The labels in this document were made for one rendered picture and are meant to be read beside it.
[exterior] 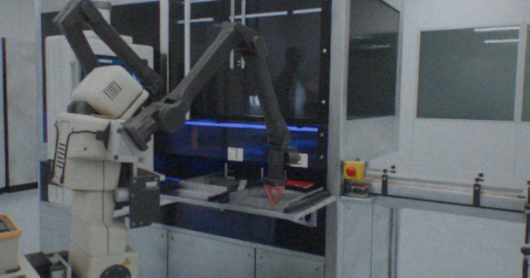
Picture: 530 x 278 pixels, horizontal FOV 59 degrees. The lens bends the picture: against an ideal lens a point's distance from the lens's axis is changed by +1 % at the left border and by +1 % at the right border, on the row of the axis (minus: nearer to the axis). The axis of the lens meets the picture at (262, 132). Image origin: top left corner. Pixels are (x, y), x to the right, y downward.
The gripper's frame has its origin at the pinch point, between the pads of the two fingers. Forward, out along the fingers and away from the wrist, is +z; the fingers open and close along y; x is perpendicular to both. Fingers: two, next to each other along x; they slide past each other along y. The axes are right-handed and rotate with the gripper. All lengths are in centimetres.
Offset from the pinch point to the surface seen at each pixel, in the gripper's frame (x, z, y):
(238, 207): 13.0, 3.1, -3.3
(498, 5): -31, -199, 481
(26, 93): 500, -55, 217
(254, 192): 20.1, 0.1, 19.4
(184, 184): 51, 0, 10
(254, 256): 30, 34, 40
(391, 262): -31, 27, 54
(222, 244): 49, 31, 39
